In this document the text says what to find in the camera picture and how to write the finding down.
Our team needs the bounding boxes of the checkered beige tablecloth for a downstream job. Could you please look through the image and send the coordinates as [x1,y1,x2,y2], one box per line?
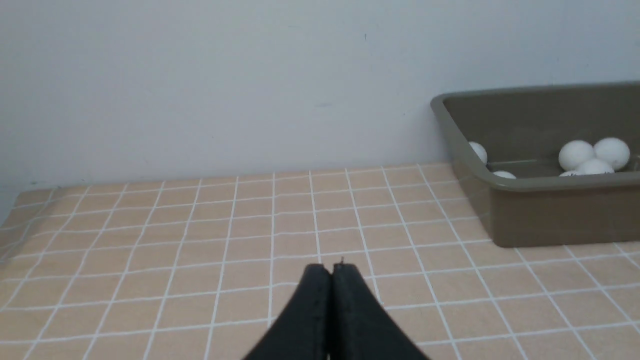
[0,164,640,360]

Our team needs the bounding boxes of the olive plastic bin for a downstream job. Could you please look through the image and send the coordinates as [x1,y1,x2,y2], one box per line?
[430,81,640,248]

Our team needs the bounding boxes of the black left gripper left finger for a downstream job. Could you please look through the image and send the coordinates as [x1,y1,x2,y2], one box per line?
[244,264,333,360]

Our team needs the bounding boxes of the white ball logo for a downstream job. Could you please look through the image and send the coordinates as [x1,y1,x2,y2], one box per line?
[468,141,489,166]
[593,137,631,172]

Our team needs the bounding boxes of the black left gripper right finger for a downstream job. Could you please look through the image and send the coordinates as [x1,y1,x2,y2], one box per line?
[327,263,429,360]

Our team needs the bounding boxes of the white ball plain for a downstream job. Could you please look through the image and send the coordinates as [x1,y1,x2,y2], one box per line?
[493,170,517,179]

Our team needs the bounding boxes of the white ball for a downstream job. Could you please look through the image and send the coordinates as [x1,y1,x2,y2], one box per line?
[576,158,615,175]
[558,140,595,171]

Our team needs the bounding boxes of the white ball logo top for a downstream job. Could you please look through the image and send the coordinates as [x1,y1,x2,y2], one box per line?
[593,137,631,172]

